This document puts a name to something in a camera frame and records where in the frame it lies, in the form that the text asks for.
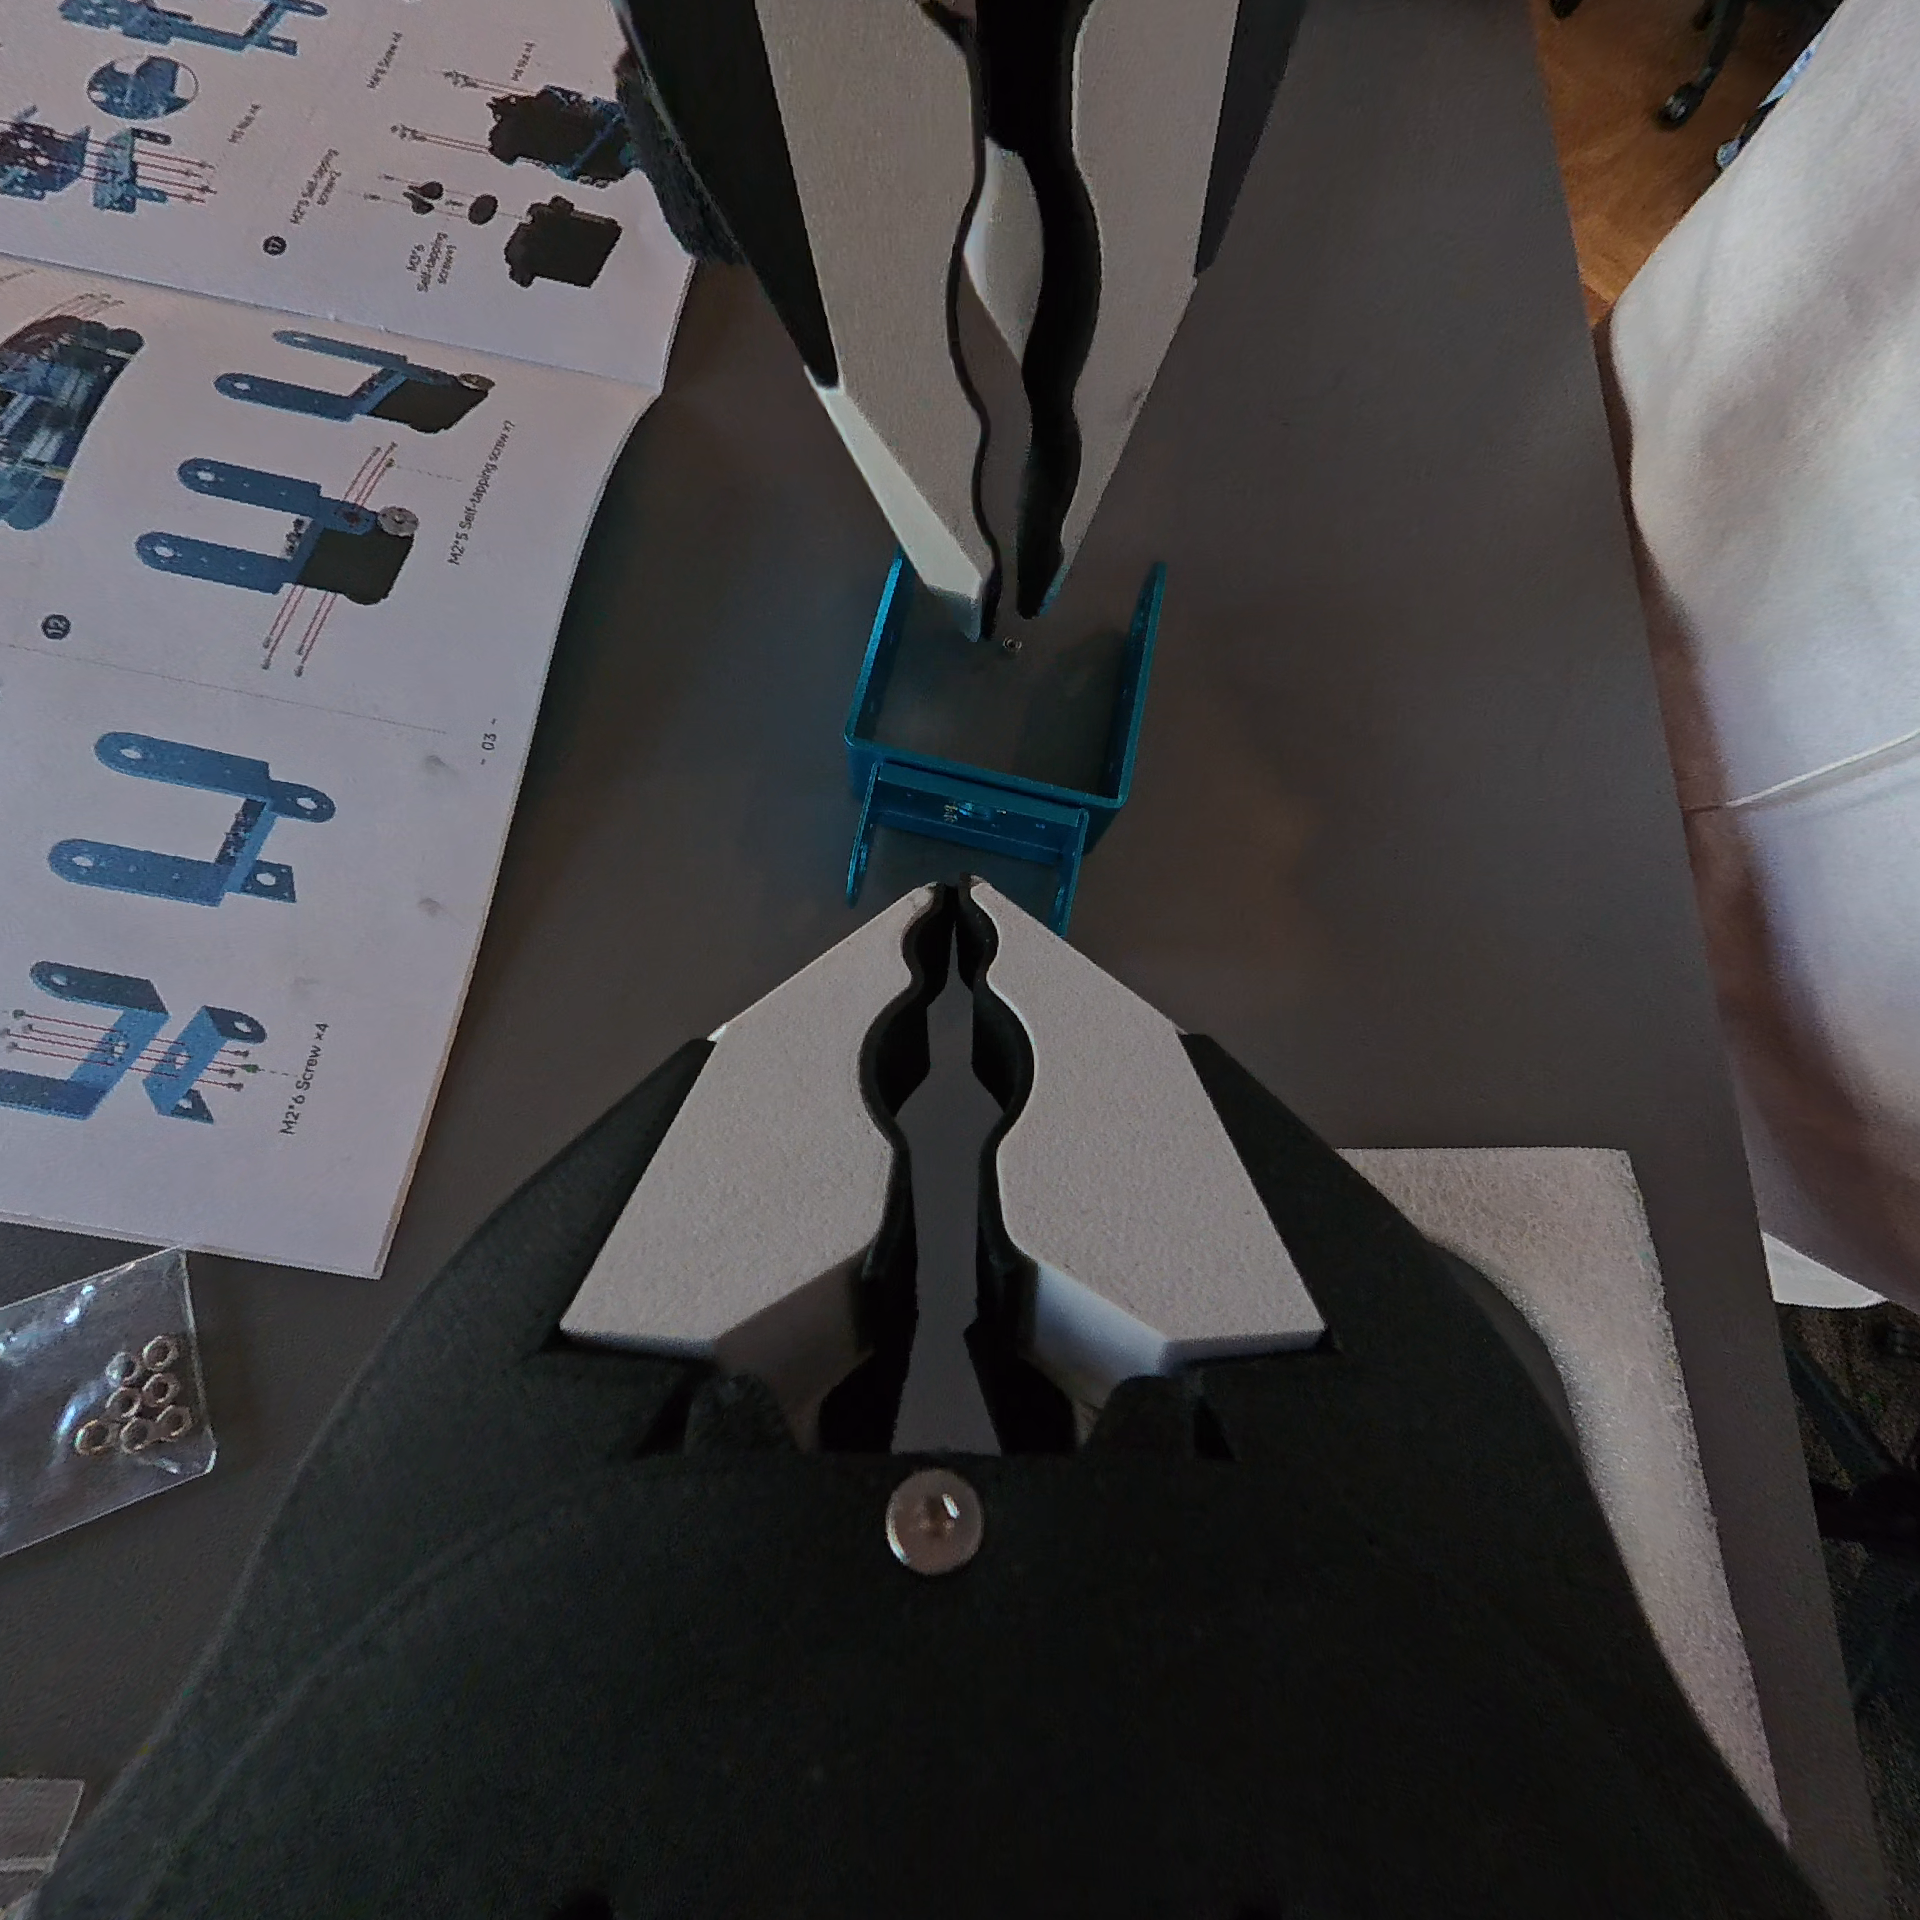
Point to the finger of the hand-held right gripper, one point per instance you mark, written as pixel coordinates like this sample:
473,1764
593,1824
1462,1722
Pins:
885,224
1155,181

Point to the white fabric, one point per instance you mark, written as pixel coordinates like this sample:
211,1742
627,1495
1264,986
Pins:
1770,525

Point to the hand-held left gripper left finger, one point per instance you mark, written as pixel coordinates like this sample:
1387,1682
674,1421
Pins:
720,1202

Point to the black office chair base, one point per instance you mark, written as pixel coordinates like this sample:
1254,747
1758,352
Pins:
1681,100

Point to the clear plastic bag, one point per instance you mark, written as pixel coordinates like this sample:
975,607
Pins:
90,1320

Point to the open assembly instruction booklet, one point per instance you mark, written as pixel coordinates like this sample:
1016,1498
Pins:
450,932

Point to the translucent plastic piece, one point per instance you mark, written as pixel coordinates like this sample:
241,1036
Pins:
30,1845

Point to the blue U-shaped metal bracket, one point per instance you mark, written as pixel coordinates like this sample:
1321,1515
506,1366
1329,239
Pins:
874,661

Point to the small blue metal bracket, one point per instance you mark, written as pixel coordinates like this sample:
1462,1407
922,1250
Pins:
914,797

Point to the cluster of small metal nuts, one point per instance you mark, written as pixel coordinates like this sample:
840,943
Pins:
129,1403

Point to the blue patterned bag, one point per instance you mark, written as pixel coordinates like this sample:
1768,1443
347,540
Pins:
1762,114

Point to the white foam pad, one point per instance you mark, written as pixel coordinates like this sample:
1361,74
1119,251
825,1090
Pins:
1546,1276

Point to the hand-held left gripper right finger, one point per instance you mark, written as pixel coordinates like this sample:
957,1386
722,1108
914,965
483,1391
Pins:
1155,1202

